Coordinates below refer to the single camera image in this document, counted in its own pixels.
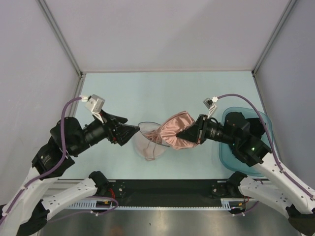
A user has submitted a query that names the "pink satin bra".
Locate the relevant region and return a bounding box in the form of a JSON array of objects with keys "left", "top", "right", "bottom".
[
  {"left": 143, "top": 131, "right": 166, "bottom": 161},
  {"left": 157, "top": 111, "right": 197, "bottom": 150}
]

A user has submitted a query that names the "black bra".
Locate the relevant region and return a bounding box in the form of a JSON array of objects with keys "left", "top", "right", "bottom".
[{"left": 246, "top": 118, "right": 265, "bottom": 139}]

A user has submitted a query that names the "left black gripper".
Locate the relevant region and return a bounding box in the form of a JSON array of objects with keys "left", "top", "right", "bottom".
[{"left": 72, "top": 109, "right": 141, "bottom": 154}]

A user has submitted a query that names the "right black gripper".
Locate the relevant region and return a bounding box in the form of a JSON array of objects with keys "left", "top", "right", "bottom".
[{"left": 177, "top": 114, "right": 238, "bottom": 146}]

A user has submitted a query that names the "white mesh laundry bag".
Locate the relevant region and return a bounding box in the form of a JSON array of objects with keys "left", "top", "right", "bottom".
[{"left": 132, "top": 122, "right": 169, "bottom": 161}]

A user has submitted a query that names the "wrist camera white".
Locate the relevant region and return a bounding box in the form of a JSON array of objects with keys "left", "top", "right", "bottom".
[
  {"left": 85, "top": 94, "right": 105, "bottom": 123},
  {"left": 203, "top": 97, "right": 219, "bottom": 118}
]

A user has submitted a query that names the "white slotted cable duct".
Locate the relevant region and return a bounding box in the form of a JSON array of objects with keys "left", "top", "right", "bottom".
[{"left": 66, "top": 199, "right": 245, "bottom": 211}]

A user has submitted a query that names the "teal plastic basin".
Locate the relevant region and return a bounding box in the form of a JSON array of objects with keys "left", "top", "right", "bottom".
[{"left": 218, "top": 106, "right": 274, "bottom": 177}]

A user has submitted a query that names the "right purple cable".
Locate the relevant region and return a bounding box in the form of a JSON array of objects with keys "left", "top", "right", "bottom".
[{"left": 216, "top": 93, "right": 315, "bottom": 200}]

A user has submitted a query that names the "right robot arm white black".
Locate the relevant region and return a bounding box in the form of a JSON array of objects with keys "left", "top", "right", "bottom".
[{"left": 176, "top": 112, "right": 315, "bottom": 236}]

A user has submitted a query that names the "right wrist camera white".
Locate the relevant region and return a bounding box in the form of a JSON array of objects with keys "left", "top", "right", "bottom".
[{"left": 203, "top": 97, "right": 219, "bottom": 118}]

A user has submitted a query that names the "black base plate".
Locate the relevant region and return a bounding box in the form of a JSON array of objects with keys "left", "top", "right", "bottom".
[{"left": 81, "top": 178, "right": 258, "bottom": 207}]

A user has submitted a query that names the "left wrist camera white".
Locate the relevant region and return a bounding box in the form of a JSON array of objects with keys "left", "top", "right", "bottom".
[{"left": 85, "top": 94, "right": 105, "bottom": 123}]

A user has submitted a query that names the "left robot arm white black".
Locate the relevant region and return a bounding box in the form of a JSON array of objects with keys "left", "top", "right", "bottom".
[{"left": 0, "top": 111, "right": 140, "bottom": 236}]

